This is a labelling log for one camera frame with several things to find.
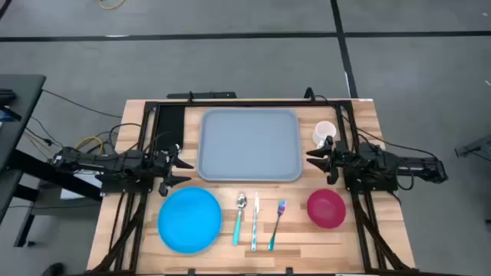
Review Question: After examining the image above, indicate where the black desk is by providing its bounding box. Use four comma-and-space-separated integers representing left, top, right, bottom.
0, 74, 104, 248

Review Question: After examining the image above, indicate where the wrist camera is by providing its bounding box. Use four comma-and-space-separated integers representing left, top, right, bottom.
332, 140, 349, 157
157, 149, 176, 164

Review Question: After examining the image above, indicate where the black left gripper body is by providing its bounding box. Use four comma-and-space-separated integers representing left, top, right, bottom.
151, 147, 181, 197

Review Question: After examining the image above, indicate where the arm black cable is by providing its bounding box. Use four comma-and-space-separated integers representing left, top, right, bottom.
109, 122, 181, 154
394, 159, 416, 192

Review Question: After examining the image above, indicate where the black bar device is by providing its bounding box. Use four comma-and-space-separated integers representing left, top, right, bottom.
166, 90, 238, 100

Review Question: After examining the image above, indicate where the grey plastic tray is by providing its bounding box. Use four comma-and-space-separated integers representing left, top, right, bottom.
196, 107, 304, 182

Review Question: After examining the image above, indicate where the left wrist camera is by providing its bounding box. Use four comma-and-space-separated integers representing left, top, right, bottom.
157, 149, 176, 164

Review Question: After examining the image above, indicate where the white mug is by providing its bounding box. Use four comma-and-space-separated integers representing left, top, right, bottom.
311, 120, 338, 150

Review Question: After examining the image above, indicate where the grey floor stand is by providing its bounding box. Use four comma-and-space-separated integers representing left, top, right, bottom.
454, 133, 491, 162

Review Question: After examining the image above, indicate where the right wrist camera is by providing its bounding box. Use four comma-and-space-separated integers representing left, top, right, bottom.
332, 140, 349, 157

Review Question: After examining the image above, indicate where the black shoe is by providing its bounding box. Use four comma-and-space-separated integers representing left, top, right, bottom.
41, 262, 66, 276

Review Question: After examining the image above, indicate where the blue handled fork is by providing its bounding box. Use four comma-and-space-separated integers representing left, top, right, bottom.
267, 199, 288, 252

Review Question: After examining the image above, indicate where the black aluminium table frame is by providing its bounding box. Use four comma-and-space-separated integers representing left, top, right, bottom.
87, 98, 419, 276

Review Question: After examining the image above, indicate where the knife with white teal handle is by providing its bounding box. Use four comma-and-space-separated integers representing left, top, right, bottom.
251, 191, 261, 252

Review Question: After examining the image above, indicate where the blue round plate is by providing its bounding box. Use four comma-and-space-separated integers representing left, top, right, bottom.
157, 186, 223, 255

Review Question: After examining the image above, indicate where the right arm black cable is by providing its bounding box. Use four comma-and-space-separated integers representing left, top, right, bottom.
394, 159, 416, 192

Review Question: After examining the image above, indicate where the magenta bowl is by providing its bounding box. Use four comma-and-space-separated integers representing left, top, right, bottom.
306, 188, 347, 230

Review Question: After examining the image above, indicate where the black napkin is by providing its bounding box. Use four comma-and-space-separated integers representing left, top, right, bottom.
156, 104, 186, 153

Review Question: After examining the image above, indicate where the yellow floor cable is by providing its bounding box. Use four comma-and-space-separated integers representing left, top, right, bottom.
97, 0, 127, 11
74, 136, 104, 155

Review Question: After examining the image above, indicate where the long black supply cable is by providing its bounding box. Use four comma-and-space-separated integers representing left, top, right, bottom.
305, 87, 438, 158

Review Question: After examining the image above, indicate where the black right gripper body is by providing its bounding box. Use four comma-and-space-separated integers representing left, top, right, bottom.
325, 136, 350, 186

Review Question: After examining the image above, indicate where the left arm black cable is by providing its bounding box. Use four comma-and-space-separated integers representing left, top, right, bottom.
109, 122, 181, 154

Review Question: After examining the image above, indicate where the white paper sheet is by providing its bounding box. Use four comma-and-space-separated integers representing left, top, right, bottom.
60, 171, 103, 200

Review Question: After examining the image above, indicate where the black floor cable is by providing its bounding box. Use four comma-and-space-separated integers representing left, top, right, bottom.
41, 89, 124, 119

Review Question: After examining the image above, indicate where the spoon with teal handle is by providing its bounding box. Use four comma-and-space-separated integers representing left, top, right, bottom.
232, 192, 248, 247

